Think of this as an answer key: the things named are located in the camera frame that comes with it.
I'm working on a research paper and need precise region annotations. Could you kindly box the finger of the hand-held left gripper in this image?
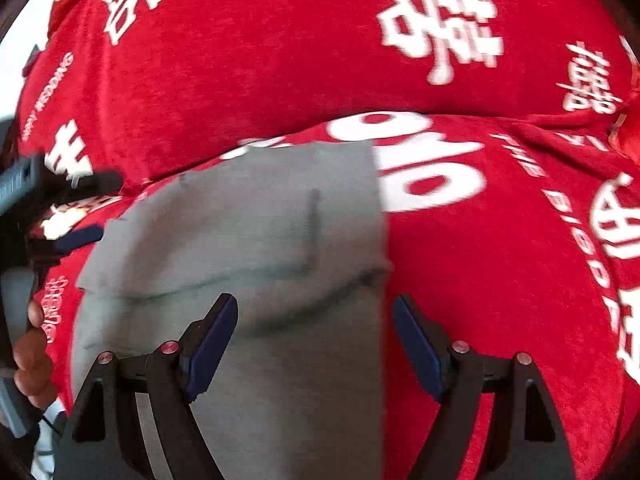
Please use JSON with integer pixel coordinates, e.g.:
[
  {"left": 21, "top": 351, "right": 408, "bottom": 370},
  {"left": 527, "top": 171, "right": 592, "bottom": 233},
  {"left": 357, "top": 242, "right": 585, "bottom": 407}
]
[
  {"left": 42, "top": 169, "right": 124, "bottom": 202},
  {"left": 30, "top": 224, "right": 105, "bottom": 266}
]

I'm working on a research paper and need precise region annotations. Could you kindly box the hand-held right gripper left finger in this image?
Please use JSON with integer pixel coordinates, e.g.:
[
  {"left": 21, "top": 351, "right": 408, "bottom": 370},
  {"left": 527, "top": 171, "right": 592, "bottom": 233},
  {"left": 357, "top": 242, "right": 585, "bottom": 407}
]
[{"left": 54, "top": 293, "right": 239, "bottom": 480}]

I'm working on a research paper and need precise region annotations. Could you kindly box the grey small garment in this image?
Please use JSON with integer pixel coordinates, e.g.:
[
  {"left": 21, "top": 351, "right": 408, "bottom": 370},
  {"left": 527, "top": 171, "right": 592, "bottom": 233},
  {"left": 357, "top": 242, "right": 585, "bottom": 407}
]
[{"left": 70, "top": 141, "right": 393, "bottom": 480}]

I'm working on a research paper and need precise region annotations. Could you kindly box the person's left hand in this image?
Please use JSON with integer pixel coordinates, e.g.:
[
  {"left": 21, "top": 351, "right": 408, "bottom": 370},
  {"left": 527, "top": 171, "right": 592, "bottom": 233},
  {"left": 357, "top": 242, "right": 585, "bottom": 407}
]
[{"left": 12, "top": 300, "right": 59, "bottom": 411}]

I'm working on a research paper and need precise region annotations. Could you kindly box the red printed blanket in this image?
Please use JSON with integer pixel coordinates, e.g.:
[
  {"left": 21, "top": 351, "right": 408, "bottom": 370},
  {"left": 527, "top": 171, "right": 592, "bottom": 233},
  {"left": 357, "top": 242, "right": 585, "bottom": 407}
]
[{"left": 16, "top": 0, "right": 640, "bottom": 480}]

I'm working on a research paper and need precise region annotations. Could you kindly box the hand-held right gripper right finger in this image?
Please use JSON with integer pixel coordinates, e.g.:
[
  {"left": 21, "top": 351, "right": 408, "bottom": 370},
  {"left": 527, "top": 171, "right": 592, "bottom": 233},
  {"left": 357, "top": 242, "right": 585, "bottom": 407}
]
[{"left": 392, "top": 294, "right": 577, "bottom": 480}]

